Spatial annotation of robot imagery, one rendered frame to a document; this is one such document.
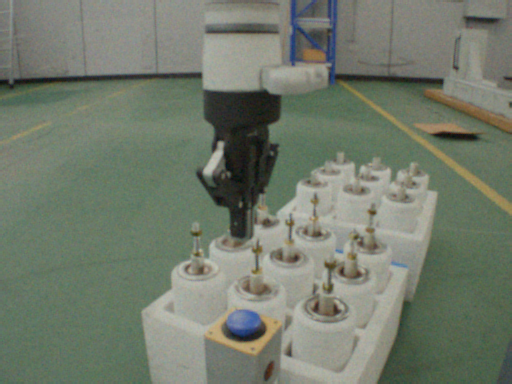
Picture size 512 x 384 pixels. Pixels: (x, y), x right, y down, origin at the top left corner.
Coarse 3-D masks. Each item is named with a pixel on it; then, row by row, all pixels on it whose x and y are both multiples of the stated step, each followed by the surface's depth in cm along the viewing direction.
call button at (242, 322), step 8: (232, 312) 51; (240, 312) 51; (248, 312) 51; (232, 320) 49; (240, 320) 49; (248, 320) 49; (256, 320) 49; (232, 328) 49; (240, 328) 48; (248, 328) 48; (256, 328) 49
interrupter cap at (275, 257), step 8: (280, 248) 82; (296, 248) 82; (272, 256) 80; (280, 256) 80; (296, 256) 80; (304, 256) 80; (280, 264) 77; (288, 264) 77; (296, 264) 77; (304, 264) 77
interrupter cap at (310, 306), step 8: (312, 296) 67; (336, 296) 67; (304, 304) 65; (312, 304) 65; (336, 304) 65; (344, 304) 65; (304, 312) 63; (312, 312) 63; (320, 312) 64; (336, 312) 63; (344, 312) 63; (320, 320) 61; (328, 320) 61; (336, 320) 61
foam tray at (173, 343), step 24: (144, 312) 75; (168, 312) 75; (288, 312) 75; (384, 312) 75; (168, 336) 74; (192, 336) 70; (288, 336) 69; (360, 336) 69; (384, 336) 75; (168, 360) 76; (192, 360) 72; (288, 360) 64; (360, 360) 63; (384, 360) 84
